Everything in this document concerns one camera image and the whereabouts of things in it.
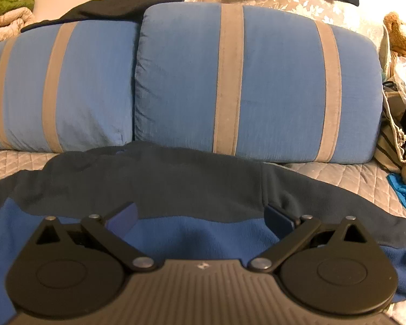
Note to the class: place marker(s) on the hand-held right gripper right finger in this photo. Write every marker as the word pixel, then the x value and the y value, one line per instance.
pixel 277 223

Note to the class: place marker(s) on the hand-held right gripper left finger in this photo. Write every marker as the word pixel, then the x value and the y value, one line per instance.
pixel 123 221

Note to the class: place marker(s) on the blue and grey fleece hoodie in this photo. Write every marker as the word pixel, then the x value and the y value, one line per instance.
pixel 203 182

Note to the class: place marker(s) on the grey quilted bedspread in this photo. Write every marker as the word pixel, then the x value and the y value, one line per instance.
pixel 341 179

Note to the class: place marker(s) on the turquoise cloth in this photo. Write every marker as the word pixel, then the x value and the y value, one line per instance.
pixel 402 189

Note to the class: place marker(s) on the striped canvas tote bag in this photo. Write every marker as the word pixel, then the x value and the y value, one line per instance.
pixel 389 142

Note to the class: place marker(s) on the blue grey-striped pillow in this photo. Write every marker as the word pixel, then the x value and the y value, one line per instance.
pixel 88 84
pixel 277 81

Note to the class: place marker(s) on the clear plastic bag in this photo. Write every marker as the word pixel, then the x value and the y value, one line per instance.
pixel 404 78

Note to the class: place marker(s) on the silver patterned cushion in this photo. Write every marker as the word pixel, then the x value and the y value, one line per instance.
pixel 301 6

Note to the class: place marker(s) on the black garment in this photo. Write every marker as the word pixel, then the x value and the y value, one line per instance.
pixel 121 3

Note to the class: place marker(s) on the brown teddy bear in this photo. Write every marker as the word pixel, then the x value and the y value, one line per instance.
pixel 401 34

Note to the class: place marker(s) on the beige knitted blanket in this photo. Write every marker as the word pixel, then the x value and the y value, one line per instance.
pixel 3 27

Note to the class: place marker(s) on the dark green towel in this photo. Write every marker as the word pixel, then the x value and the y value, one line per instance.
pixel 22 6

